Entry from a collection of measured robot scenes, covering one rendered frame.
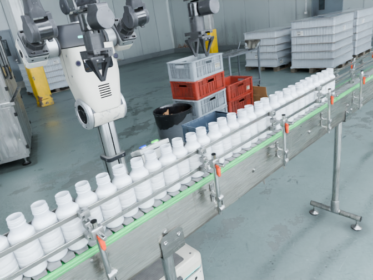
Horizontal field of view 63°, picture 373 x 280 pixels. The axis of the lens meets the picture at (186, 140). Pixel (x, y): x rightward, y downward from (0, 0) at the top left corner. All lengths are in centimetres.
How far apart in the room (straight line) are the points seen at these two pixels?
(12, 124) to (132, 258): 372
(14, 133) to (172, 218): 372
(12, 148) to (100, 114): 321
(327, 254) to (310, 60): 594
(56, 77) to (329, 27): 775
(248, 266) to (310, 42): 621
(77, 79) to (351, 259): 193
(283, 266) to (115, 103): 146
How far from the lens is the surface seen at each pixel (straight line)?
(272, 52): 830
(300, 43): 782
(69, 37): 153
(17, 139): 462
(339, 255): 232
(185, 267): 188
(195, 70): 348
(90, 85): 148
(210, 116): 204
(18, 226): 85
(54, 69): 1051
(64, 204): 86
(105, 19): 94
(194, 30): 127
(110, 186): 91
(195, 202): 111
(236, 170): 125
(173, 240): 109
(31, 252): 87
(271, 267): 219
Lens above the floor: 154
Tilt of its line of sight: 21 degrees down
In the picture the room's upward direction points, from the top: 9 degrees counter-clockwise
